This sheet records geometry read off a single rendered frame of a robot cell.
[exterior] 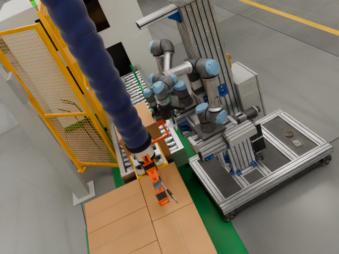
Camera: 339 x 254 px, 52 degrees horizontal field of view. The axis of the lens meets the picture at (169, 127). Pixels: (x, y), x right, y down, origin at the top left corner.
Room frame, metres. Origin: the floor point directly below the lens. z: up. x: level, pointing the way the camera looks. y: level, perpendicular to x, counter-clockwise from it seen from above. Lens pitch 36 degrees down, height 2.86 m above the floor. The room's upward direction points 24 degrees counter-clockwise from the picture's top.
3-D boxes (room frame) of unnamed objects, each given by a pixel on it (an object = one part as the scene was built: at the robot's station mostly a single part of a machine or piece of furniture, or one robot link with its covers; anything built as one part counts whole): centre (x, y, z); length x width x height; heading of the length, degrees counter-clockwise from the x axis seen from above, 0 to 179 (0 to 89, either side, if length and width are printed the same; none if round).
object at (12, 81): (3.42, 1.24, 1.62); 0.20 x 0.05 x 0.30; 2
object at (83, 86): (4.47, 0.79, 1.05); 1.17 x 0.10 x 2.10; 2
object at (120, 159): (3.87, 0.67, 0.50); 2.31 x 0.05 x 0.19; 2
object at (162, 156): (2.36, 0.19, 0.95); 0.34 x 0.10 x 0.05; 4
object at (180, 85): (2.81, -0.24, 1.20); 0.13 x 0.12 x 0.14; 52
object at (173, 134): (3.90, 0.02, 0.50); 2.31 x 0.05 x 0.19; 2
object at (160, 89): (1.98, -0.04, 1.74); 0.09 x 0.08 x 0.11; 123
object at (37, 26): (3.69, 1.06, 1.05); 0.87 x 0.10 x 2.10; 54
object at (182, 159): (2.71, 0.30, 0.47); 0.70 x 0.03 x 0.15; 92
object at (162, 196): (1.76, 0.25, 1.05); 0.08 x 0.07 x 0.05; 4
